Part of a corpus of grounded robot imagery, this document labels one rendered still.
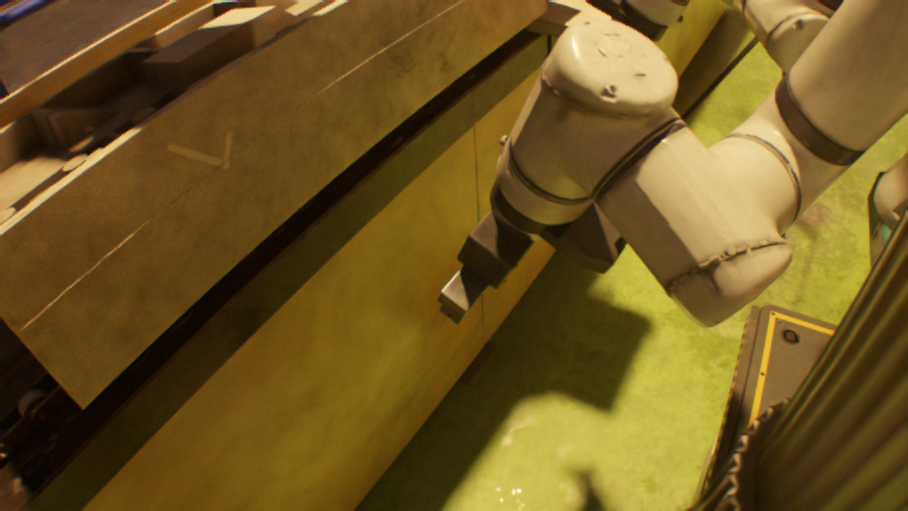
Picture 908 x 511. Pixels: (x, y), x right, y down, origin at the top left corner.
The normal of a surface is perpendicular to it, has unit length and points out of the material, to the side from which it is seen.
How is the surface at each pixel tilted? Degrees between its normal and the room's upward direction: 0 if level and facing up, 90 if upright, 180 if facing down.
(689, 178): 31
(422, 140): 90
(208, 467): 90
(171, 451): 90
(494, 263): 97
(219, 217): 80
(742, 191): 24
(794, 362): 0
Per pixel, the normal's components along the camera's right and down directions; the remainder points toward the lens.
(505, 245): 0.21, -0.41
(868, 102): -0.44, 0.76
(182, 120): 0.81, 0.24
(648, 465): -0.06, -0.69
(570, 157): -0.79, 0.51
